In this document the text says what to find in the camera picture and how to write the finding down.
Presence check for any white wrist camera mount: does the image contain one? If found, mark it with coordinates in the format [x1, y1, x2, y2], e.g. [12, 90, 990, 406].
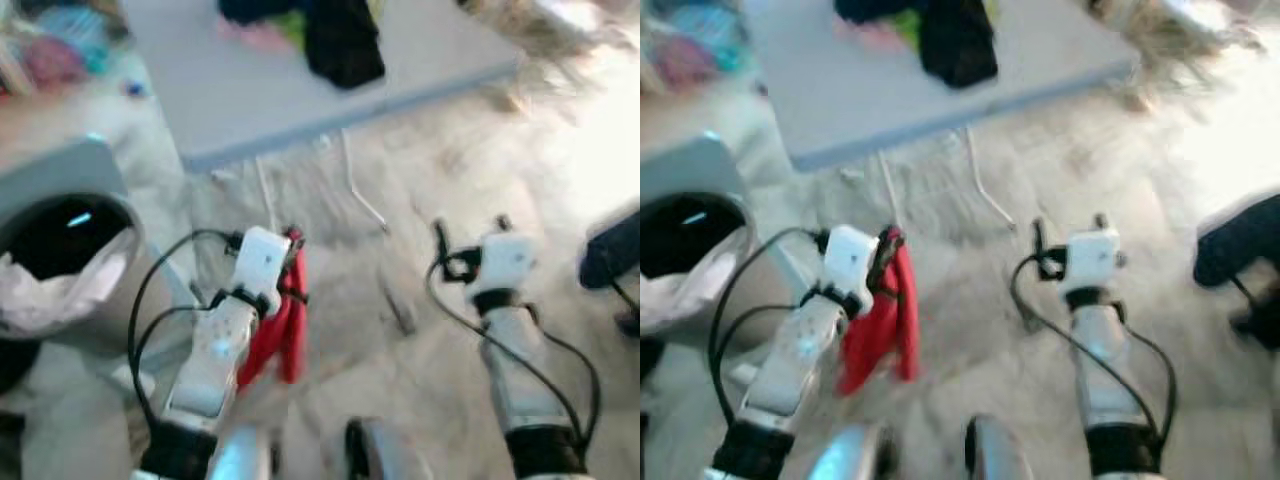
[820, 225, 881, 293]
[478, 232, 536, 293]
[1065, 230, 1121, 293]
[232, 226, 293, 293]

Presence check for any black crumpled cloth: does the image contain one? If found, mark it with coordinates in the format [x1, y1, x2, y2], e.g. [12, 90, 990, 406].
[918, 0, 999, 89]
[303, 0, 387, 91]

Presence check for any black rounded object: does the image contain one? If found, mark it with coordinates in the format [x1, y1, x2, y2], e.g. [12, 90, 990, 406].
[1192, 192, 1280, 351]
[578, 208, 641, 293]

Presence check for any silver robot leg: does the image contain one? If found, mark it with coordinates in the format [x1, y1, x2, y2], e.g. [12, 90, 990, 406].
[345, 417, 433, 480]
[205, 422, 276, 480]
[963, 415, 1036, 480]
[805, 420, 891, 480]

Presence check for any red cloth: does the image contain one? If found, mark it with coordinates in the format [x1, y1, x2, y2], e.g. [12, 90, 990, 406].
[836, 232, 921, 397]
[237, 232, 311, 393]

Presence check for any white crumpled cloth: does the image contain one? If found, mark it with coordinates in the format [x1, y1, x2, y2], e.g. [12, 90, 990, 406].
[640, 235, 753, 336]
[0, 228, 138, 339]

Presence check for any beige fluffy rug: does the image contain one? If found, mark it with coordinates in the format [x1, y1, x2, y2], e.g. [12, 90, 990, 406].
[458, 0, 641, 113]
[1085, 0, 1280, 113]

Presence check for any silver left robot leg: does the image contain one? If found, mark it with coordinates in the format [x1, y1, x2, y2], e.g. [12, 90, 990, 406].
[805, 420, 891, 480]
[205, 422, 276, 480]

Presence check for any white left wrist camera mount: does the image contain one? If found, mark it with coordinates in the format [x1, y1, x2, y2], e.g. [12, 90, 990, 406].
[232, 226, 293, 293]
[820, 225, 881, 293]

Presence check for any grey top-load washing machine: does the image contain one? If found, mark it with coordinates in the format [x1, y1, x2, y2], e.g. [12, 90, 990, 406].
[0, 135, 201, 366]
[640, 135, 791, 361]

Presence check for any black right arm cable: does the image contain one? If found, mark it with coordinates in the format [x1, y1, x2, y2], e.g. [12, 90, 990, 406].
[1010, 255, 1179, 446]
[425, 255, 601, 446]

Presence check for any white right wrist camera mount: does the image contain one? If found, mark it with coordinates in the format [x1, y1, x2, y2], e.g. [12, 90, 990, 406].
[1065, 230, 1121, 293]
[478, 232, 536, 293]

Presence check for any pink cloth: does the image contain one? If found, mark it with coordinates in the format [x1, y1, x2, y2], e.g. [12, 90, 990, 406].
[215, 18, 293, 53]
[833, 18, 906, 51]

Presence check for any dark blue cloth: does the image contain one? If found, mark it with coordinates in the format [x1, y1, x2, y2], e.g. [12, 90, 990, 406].
[833, 0, 926, 25]
[217, 0, 311, 27]

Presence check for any pink and teal clothes pile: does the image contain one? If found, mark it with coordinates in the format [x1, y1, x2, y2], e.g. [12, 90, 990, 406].
[640, 0, 746, 96]
[0, 0, 123, 99]

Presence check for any grey folding table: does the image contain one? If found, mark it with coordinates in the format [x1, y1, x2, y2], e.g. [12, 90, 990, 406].
[742, 0, 1141, 233]
[118, 0, 523, 237]

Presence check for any silver right robot leg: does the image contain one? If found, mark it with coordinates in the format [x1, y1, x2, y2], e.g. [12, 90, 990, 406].
[345, 417, 433, 480]
[963, 415, 1036, 480]

